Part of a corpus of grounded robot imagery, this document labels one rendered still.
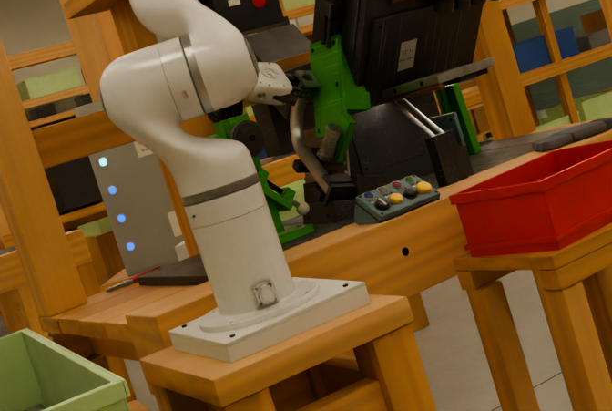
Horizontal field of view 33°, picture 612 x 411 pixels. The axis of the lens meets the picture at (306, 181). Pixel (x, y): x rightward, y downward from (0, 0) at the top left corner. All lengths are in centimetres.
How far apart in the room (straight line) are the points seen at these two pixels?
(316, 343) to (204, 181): 28
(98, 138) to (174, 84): 96
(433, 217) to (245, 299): 60
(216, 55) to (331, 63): 77
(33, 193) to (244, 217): 87
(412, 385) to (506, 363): 45
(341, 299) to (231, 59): 38
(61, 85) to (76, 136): 951
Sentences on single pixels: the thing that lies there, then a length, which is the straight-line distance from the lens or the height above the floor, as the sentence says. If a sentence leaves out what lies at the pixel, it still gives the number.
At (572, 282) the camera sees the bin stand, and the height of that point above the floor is 75.
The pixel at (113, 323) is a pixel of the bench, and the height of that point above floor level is 88.
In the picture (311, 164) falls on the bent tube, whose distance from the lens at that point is 224.
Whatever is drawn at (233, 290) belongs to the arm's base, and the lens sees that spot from 153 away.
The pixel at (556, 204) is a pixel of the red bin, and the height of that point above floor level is 87.
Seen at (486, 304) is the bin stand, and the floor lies 71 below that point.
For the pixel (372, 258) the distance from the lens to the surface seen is 193.
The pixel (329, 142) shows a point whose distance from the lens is 218.
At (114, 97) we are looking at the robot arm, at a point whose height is 125.
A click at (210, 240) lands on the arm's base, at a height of 101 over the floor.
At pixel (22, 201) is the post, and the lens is 229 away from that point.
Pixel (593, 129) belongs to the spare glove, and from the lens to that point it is 235.
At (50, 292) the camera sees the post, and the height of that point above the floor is 93.
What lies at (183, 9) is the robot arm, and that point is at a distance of 159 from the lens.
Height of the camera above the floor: 117
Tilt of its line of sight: 5 degrees down
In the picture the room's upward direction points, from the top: 17 degrees counter-clockwise
